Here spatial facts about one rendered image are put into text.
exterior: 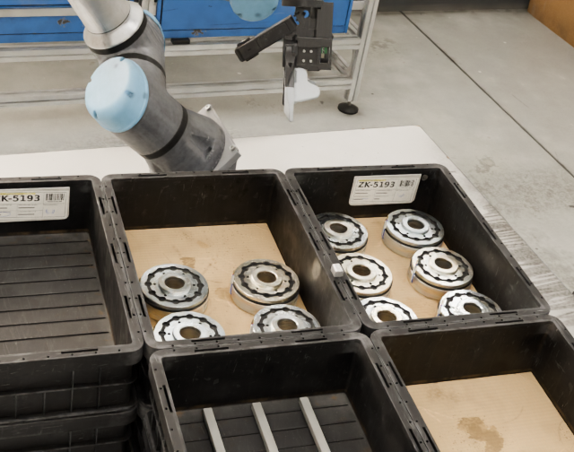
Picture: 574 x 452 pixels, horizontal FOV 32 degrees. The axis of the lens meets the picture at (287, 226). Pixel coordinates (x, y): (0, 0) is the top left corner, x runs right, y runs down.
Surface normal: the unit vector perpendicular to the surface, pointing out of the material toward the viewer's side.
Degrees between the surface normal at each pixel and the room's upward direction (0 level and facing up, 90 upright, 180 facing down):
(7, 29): 90
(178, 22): 90
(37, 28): 90
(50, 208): 90
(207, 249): 0
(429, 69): 0
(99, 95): 50
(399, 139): 0
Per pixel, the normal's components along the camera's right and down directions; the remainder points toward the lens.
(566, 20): -0.91, 0.14
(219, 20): 0.37, 0.59
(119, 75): -0.55, -0.37
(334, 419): 0.15, -0.80
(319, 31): 0.02, 0.22
